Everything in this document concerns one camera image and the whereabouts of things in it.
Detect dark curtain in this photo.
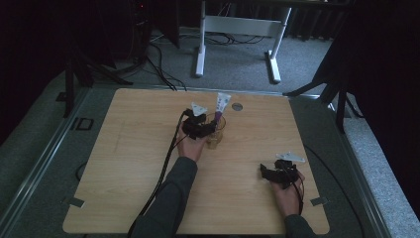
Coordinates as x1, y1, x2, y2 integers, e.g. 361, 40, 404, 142
325, 0, 420, 221

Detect grey tape piece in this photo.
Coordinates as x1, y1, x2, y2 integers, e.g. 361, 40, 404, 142
60, 196, 86, 209
310, 196, 330, 207

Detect metal floor rail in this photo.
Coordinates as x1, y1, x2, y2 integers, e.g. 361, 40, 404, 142
0, 86, 91, 234
325, 100, 394, 238

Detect thin black floor cable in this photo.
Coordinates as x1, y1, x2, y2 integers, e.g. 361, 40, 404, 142
303, 145, 366, 238

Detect black cables under desk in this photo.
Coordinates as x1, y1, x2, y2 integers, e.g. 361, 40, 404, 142
203, 31, 265, 47

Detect person's right hand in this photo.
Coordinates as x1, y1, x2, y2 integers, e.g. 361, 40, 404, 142
270, 172, 306, 218

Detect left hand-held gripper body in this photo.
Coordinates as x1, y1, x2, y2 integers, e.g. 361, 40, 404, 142
181, 102, 208, 140

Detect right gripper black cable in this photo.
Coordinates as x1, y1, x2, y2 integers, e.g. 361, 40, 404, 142
284, 163, 305, 216

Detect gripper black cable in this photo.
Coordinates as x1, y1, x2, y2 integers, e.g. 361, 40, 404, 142
284, 163, 305, 216
126, 111, 190, 238

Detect white desk frame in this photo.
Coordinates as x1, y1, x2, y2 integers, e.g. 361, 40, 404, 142
194, 0, 293, 84

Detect black metal stand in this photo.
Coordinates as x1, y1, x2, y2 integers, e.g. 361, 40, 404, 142
54, 46, 134, 119
282, 33, 366, 135

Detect black looped floor cable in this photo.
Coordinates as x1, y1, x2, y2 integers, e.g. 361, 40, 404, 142
74, 161, 89, 182

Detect dark equipment with red light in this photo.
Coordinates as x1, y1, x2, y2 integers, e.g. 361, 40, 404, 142
124, 0, 154, 65

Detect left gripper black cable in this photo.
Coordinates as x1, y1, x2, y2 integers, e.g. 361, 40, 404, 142
126, 111, 190, 238

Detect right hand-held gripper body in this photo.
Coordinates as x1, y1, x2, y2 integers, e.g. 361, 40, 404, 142
271, 151, 306, 190

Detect black floor cables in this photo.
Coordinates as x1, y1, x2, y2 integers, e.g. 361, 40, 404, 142
145, 42, 188, 92

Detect clear amber glass cup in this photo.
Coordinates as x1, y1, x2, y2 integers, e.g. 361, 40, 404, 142
203, 113, 228, 151

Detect person's left hand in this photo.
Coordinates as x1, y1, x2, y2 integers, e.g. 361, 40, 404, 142
176, 126, 209, 164

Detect white and purple toothpaste tube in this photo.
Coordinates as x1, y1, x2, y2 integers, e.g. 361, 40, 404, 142
213, 91, 233, 124

